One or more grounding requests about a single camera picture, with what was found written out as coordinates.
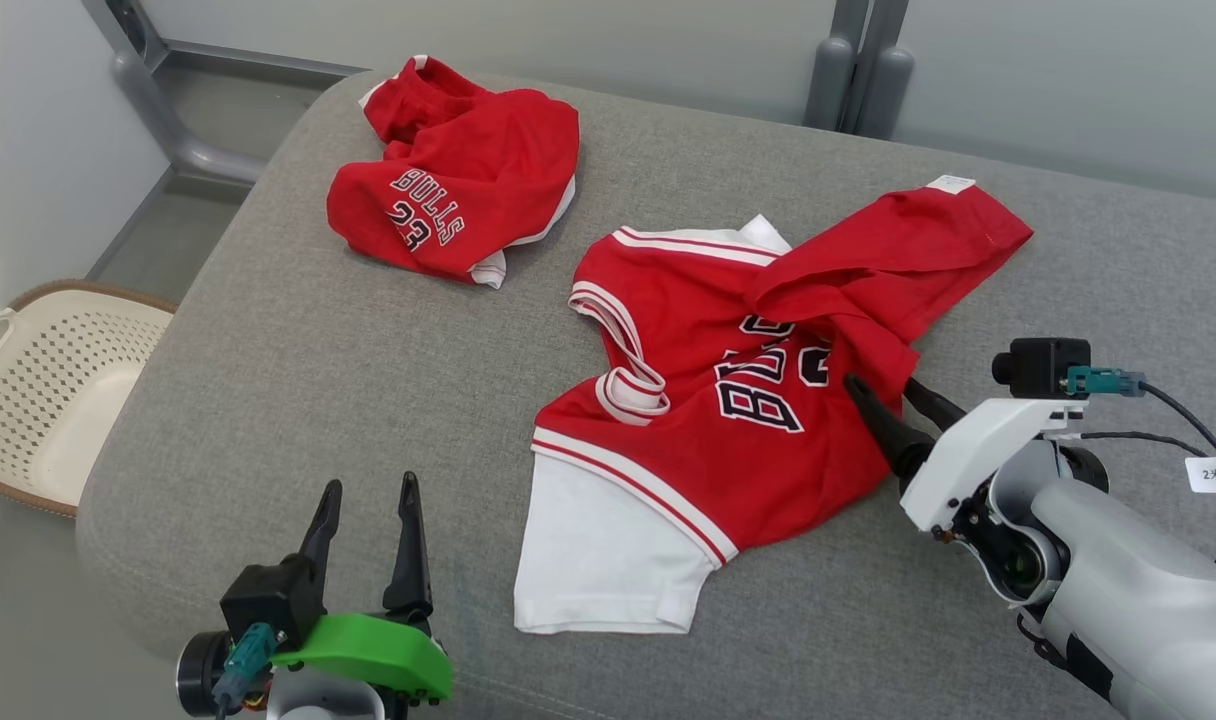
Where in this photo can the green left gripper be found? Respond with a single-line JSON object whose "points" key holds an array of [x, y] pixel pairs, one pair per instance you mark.
{"points": [[378, 650]]}

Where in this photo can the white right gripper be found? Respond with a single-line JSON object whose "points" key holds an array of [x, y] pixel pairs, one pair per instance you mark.
{"points": [[968, 450]]}

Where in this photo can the red white Bulls jersey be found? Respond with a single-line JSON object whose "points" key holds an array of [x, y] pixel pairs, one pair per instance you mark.
{"points": [[668, 440]]}

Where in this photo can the red Bulls shorts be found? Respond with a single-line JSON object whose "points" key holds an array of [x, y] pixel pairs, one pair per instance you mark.
{"points": [[468, 170]]}

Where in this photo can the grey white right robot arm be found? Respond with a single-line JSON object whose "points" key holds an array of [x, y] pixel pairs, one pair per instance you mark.
{"points": [[1148, 600]]}

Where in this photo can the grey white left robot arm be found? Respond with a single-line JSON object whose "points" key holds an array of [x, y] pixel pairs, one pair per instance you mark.
{"points": [[200, 675]]}

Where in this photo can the cream perforated laundry basket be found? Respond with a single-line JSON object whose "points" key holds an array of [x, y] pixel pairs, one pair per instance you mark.
{"points": [[58, 400]]}

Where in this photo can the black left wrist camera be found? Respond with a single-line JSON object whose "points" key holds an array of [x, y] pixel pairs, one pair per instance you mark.
{"points": [[268, 595]]}

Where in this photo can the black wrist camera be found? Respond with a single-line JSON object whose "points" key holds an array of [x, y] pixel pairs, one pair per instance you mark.
{"points": [[268, 595], [1043, 365]]}

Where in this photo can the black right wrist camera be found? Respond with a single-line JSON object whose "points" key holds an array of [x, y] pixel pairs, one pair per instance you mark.
{"points": [[1043, 365]]}

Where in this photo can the grey partition post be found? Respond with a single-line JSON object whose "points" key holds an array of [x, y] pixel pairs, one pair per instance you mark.
{"points": [[830, 80], [886, 90]]}

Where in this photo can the grey metal corner frame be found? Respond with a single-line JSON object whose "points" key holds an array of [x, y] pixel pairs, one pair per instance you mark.
{"points": [[158, 110]]}

